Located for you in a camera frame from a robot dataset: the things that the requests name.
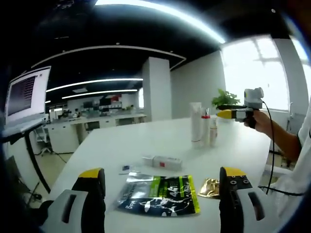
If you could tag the black green foil pouch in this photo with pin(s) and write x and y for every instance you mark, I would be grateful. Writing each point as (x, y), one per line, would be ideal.
(158, 201)

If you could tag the small white red-label skincare tube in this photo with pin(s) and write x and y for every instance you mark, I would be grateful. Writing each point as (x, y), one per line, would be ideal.
(213, 133)

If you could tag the white red skincare spray bottle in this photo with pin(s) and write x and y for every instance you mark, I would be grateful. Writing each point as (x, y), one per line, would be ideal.
(206, 131)

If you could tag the potted green plant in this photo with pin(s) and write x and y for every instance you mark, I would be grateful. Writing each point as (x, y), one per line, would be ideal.
(226, 99)

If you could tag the thin ceiling light strip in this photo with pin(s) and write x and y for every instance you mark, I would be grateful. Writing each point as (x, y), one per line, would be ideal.
(97, 83)
(102, 92)

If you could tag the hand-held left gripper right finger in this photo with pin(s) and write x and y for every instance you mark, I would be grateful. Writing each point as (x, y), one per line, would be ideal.
(233, 208)

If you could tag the large bright window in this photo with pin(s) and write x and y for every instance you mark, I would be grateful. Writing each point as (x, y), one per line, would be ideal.
(252, 68)

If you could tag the bright ceiling light strip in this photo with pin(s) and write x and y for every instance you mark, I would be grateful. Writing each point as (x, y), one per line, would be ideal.
(170, 17)

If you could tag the gold foil sachet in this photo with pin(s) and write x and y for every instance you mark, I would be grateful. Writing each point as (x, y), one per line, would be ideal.
(210, 189)

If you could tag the black laptop stand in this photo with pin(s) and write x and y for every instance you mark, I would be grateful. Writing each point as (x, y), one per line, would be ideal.
(31, 155)

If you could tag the white chair armrest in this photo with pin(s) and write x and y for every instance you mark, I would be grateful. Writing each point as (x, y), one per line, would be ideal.
(279, 172)

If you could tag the white office counter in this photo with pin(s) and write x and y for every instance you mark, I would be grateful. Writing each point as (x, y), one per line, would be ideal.
(63, 138)

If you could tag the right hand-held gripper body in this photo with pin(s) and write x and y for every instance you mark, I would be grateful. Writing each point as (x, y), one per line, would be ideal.
(253, 99)

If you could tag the small blue sample sachet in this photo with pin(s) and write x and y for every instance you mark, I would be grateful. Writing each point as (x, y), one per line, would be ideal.
(126, 168)

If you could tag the large white skincare tube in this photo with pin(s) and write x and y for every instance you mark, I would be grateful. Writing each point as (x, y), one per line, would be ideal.
(196, 126)

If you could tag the white red-label skincare box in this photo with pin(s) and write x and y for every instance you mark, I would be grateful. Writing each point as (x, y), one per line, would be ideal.
(167, 162)

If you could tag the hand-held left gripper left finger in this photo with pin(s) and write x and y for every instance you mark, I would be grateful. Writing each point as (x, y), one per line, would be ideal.
(97, 206)

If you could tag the white office chair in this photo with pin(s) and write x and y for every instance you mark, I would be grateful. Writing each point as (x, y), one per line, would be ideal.
(43, 138)

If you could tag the open laptop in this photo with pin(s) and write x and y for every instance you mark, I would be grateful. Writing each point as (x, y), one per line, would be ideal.
(26, 97)

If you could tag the person's right hand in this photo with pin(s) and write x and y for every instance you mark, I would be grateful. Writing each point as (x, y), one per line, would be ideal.
(262, 122)

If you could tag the person's white shirt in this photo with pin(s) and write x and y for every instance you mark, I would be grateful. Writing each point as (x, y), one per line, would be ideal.
(301, 174)

